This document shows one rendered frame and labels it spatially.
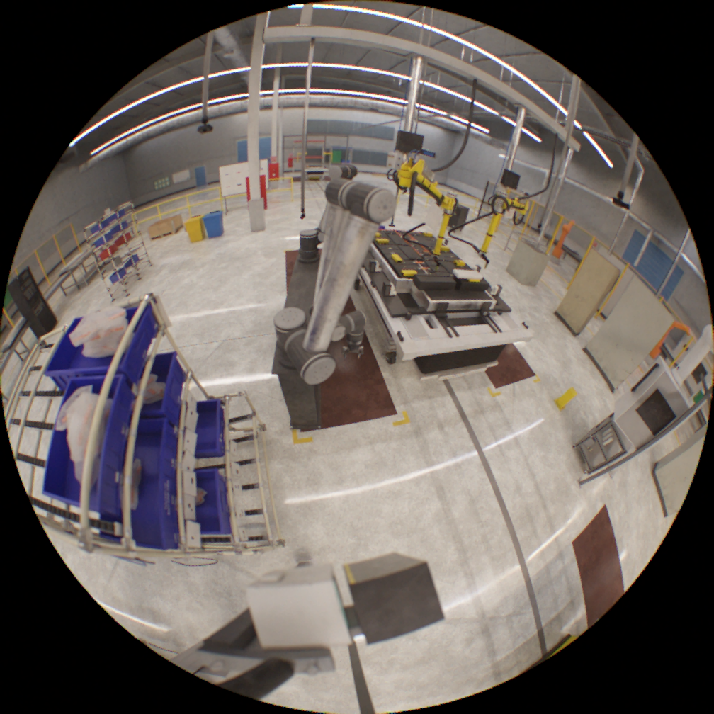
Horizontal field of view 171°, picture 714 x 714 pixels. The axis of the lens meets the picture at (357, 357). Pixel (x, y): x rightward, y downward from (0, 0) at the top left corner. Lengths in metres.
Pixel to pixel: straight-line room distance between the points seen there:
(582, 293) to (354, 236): 5.70
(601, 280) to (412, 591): 5.99
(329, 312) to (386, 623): 1.11
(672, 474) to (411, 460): 5.64
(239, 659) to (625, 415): 3.11
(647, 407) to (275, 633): 3.07
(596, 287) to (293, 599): 6.22
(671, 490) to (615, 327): 3.70
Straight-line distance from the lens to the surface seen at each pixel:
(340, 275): 1.04
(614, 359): 5.95
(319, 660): 0.53
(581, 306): 6.25
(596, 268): 6.14
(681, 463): 6.30
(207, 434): 1.73
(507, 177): 3.02
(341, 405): 2.47
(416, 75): 2.54
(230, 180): 10.01
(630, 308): 5.79
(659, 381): 2.92
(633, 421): 3.09
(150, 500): 1.41
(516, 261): 7.05
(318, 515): 2.16
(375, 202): 0.96
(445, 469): 2.46
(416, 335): 2.05
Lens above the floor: 2.16
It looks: 49 degrees down
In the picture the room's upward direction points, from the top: 8 degrees clockwise
